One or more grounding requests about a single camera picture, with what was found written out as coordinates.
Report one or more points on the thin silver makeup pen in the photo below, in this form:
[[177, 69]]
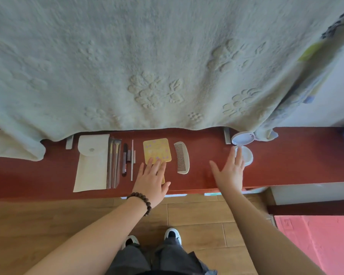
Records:
[[132, 168]]

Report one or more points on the person's black white shoe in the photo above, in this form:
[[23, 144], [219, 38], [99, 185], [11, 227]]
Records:
[[131, 242], [172, 236]]

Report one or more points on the dark wooden door frame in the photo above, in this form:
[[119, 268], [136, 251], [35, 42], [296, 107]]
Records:
[[312, 207]]

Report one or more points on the person's left hand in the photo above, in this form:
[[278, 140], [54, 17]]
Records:
[[150, 186]]

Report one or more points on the pale green embossed towel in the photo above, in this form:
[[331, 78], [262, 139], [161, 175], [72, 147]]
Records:
[[132, 54]]

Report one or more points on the person's right forearm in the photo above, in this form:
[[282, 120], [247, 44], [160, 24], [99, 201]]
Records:
[[269, 240]]

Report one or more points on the person's left forearm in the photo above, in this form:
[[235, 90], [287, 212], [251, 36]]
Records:
[[89, 240]]

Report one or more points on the red embossed carpet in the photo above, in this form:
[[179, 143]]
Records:
[[318, 243]]

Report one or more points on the dark grey trousers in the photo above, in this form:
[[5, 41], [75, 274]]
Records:
[[160, 260]]

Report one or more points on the white green floral box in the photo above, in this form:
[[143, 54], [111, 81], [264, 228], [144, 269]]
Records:
[[255, 191], [175, 195]]

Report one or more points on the person's left black white shoe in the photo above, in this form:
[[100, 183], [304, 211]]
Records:
[[131, 242]]

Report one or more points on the white round compact case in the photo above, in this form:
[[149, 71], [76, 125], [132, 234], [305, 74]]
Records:
[[243, 138]]

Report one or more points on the blue patterned towel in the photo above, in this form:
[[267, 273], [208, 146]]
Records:
[[304, 91]]

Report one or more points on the dark brown makeup pencil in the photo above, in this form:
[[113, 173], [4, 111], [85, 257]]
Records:
[[125, 157]]

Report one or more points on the red wooden table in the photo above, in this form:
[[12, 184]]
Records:
[[289, 157]]

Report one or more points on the person's right hand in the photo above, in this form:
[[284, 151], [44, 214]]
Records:
[[232, 177]]

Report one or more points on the cream plastic comb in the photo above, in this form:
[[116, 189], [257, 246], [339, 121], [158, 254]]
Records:
[[182, 157]]

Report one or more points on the cream snap pouch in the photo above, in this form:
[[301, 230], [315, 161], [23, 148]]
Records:
[[91, 168]]

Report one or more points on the person's right black white shoe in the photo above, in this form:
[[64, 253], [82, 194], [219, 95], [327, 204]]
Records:
[[172, 236]]

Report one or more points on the yellow hand mirror makeup tool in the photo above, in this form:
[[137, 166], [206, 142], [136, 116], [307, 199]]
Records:
[[157, 148]]

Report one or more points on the silver stand foot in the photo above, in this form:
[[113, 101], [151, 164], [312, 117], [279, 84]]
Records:
[[227, 136], [69, 142]]

